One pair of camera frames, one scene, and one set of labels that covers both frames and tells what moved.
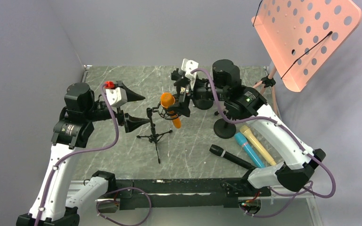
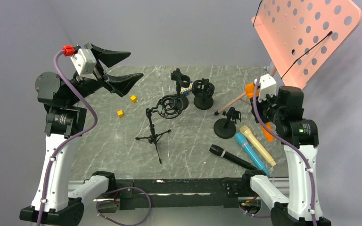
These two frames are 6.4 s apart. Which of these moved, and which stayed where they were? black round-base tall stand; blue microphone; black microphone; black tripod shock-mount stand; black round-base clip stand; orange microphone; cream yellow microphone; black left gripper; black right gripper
Moved: orange microphone; black right gripper; black left gripper
Stayed: black round-base clip stand; black tripod shock-mount stand; blue microphone; cream yellow microphone; black microphone; black round-base tall stand
